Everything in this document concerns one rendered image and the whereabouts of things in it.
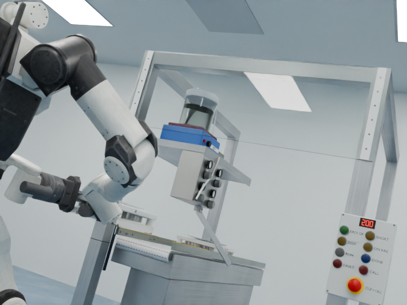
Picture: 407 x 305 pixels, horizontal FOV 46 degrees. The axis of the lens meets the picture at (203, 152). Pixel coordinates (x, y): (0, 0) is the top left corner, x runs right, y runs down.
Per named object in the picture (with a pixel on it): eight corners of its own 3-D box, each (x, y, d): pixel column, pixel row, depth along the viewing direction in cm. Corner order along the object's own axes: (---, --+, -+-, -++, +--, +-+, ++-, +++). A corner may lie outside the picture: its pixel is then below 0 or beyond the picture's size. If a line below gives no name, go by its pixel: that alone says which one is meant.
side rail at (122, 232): (117, 235, 203) (120, 227, 203) (114, 233, 203) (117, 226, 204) (225, 258, 319) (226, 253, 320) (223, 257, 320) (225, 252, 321)
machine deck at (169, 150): (203, 155, 195) (206, 146, 196) (127, 141, 211) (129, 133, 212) (249, 186, 250) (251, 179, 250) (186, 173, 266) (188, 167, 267)
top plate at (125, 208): (104, 207, 189) (105, 202, 190) (156, 221, 178) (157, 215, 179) (63, 195, 168) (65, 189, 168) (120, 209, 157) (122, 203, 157)
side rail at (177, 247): (174, 250, 191) (175, 242, 191) (170, 249, 191) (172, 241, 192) (264, 268, 307) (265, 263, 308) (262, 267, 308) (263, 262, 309)
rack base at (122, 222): (100, 219, 188) (102, 213, 189) (152, 234, 177) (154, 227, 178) (59, 209, 167) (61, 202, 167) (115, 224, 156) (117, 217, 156)
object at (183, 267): (168, 279, 191) (175, 254, 192) (110, 261, 203) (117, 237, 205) (260, 286, 306) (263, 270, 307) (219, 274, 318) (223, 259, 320)
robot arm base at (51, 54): (75, 90, 104) (55, 39, 101) (28, 103, 109) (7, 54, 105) (106, 74, 117) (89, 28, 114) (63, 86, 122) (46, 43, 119)
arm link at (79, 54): (89, 88, 105) (50, 36, 103) (63, 109, 109) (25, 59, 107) (113, 75, 115) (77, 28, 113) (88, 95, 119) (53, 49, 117)
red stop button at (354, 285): (360, 293, 145) (362, 280, 146) (346, 290, 147) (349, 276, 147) (361, 293, 149) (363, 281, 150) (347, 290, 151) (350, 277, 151)
